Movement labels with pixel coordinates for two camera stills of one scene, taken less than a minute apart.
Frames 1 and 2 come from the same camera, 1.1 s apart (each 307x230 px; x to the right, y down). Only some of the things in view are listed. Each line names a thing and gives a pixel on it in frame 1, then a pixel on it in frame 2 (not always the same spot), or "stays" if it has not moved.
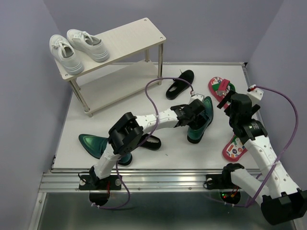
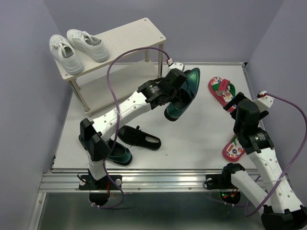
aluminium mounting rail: [135, 179] stays
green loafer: [204, 120] → [185, 96]
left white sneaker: [64, 51] stays
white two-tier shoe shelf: [135, 62] stays
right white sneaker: [88, 44] stays
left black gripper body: [194, 117] → [174, 94]
